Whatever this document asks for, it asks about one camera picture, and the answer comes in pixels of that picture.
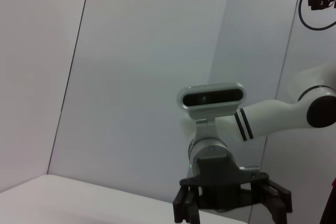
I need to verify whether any black looping cable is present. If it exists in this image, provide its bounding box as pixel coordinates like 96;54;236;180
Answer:
299;0;336;31

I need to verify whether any dark red object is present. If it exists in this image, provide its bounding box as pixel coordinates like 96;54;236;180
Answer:
319;178;336;224

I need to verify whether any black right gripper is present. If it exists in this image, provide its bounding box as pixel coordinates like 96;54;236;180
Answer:
172;155;292;224

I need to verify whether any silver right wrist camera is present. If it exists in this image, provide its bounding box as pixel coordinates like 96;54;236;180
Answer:
177;82;246;141

